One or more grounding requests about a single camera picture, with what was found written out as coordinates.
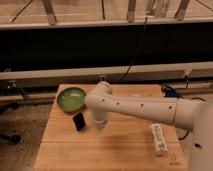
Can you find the white remote control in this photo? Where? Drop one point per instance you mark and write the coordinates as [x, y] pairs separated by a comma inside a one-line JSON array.
[[160, 145]]

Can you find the green bowl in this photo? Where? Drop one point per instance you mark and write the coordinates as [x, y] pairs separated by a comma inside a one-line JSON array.
[[71, 99]]

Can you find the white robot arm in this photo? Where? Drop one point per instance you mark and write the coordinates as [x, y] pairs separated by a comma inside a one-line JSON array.
[[192, 115]]

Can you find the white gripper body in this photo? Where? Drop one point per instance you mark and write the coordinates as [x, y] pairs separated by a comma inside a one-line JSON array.
[[99, 120]]

